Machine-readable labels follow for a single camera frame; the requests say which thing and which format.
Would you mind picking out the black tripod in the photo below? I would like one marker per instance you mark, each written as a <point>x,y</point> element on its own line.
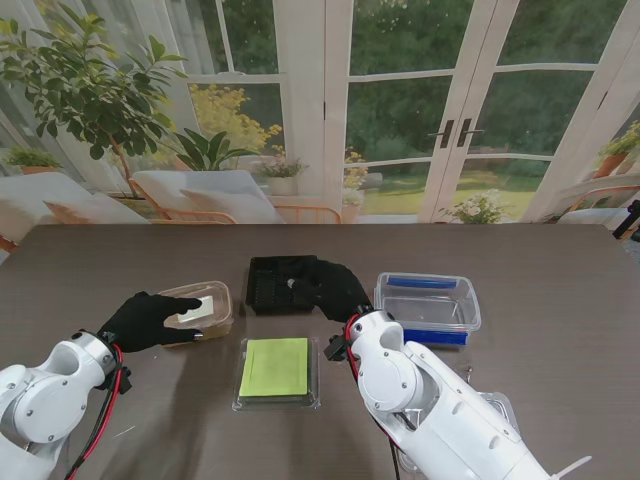
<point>632,215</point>

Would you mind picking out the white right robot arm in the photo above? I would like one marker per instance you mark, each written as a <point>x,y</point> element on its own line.
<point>440,410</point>

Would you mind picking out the clear lid with green sheet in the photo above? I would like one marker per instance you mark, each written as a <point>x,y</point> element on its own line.
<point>275,372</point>

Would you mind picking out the clear lid with blue mark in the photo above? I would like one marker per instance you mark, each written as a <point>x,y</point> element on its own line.
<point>500,405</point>

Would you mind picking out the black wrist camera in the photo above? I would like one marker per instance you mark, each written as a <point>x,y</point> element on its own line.
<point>336,349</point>
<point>122,381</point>

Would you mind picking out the black plastic tray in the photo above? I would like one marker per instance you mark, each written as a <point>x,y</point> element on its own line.
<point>270,285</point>

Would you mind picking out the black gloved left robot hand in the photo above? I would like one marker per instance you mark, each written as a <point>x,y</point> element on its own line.
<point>142,322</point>

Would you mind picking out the brown kraft paper container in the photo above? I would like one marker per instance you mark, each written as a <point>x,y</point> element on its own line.
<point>220,332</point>

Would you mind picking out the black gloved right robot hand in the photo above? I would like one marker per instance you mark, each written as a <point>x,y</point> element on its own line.
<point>335,295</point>

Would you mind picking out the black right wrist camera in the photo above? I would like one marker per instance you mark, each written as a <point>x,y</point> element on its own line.
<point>336,349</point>

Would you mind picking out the clear container with blue clips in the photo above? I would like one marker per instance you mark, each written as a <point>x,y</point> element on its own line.
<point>435,305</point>

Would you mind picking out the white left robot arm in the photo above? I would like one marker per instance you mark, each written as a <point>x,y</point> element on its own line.
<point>50,390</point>

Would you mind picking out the clear lid with white label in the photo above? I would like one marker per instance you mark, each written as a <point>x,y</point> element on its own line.
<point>220,300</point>

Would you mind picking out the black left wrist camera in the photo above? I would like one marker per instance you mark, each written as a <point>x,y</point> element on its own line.
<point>122,381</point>

